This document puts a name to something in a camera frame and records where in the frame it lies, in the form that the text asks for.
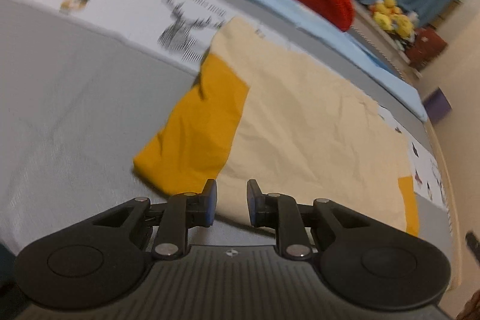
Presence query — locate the grey patterned bed cover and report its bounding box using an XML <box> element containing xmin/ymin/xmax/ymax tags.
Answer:
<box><xmin>1</xmin><ymin>0</ymin><xmax>452</xmax><ymax>263</ymax></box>

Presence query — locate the yellow plush toys pile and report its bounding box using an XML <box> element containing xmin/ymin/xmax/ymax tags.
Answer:
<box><xmin>368</xmin><ymin>0</ymin><xmax>418</xmax><ymax>42</ymax></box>

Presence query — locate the beige and mustard hooded jacket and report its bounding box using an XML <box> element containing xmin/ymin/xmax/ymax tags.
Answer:
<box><xmin>133</xmin><ymin>17</ymin><xmax>420</xmax><ymax>235</ymax></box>

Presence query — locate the dark red plush toy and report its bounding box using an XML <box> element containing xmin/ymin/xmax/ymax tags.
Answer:
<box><xmin>405</xmin><ymin>26</ymin><xmax>448</xmax><ymax>71</ymax></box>

